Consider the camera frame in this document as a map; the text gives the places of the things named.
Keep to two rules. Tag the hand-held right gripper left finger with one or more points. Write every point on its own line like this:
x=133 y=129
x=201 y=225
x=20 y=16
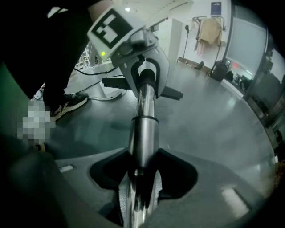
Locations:
x=93 y=169

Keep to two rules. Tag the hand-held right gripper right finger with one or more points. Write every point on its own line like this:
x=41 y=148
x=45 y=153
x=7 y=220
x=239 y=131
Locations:
x=178 y=173

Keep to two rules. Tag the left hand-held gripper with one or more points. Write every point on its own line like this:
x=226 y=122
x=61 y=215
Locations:
x=111 y=31

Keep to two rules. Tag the black floor nozzle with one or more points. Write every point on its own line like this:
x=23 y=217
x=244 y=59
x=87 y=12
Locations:
x=171 y=92

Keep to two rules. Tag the chrome vacuum cleaner wand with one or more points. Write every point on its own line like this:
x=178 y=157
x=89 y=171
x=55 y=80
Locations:
x=144 y=138

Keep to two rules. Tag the person's left forearm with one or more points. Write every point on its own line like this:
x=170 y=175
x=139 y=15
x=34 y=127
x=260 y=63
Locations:
x=100 y=9

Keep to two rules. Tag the white stand base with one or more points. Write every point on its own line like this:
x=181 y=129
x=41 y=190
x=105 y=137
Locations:
x=107 y=90

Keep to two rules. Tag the white cabinet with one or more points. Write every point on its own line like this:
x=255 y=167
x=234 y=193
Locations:
x=177 y=40

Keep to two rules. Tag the black pole stand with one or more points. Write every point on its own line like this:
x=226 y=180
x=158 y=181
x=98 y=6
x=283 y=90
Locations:
x=186 y=42

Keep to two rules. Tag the black chair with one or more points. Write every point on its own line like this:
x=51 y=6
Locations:
x=200 y=65

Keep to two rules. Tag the white shelving rack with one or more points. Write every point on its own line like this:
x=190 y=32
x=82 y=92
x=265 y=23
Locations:
x=85 y=58

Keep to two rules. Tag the person's black white shoe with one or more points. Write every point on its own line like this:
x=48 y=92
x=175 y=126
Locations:
x=71 y=103

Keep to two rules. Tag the black suitcase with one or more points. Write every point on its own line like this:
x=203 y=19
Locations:
x=219 y=71

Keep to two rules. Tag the clothes rack with beige garments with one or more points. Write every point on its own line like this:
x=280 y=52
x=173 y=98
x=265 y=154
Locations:
x=209 y=33

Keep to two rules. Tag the person's leg in black trousers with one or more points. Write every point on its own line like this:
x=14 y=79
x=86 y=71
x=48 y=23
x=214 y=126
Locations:
x=55 y=55

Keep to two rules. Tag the white red power strip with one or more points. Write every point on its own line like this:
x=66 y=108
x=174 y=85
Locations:
x=39 y=91

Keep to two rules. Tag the glass partition with grey blind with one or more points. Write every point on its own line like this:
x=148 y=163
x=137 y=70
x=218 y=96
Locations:
x=245 y=44

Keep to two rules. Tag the blue wall poster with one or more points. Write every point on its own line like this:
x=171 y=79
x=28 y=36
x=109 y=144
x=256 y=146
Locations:
x=216 y=8

